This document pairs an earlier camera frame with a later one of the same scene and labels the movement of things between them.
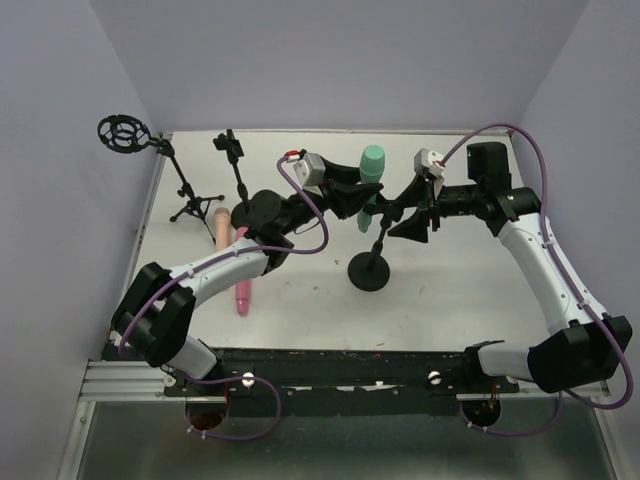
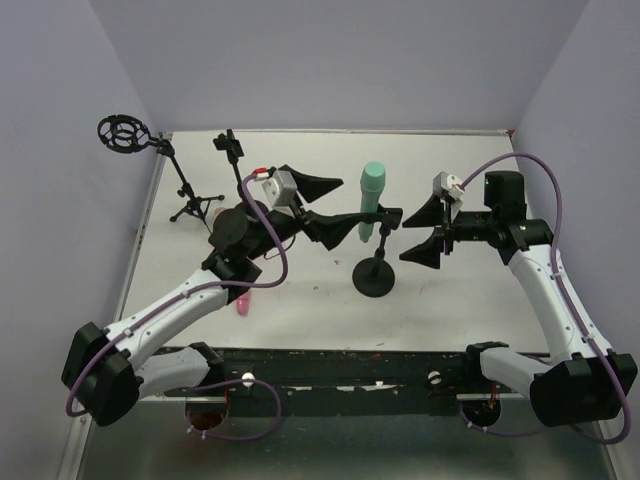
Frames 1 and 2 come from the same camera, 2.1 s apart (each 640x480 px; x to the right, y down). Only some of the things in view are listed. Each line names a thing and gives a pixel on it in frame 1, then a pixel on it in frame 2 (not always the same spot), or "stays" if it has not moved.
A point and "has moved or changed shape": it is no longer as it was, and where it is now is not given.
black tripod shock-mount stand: [126, 134] stays
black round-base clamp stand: [240, 214] stays
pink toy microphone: [243, 290] stays
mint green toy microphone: [371, 169] has moved or changed shape
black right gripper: [429, 206] → [447, 232]
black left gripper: [329, 191] → [302, 211]
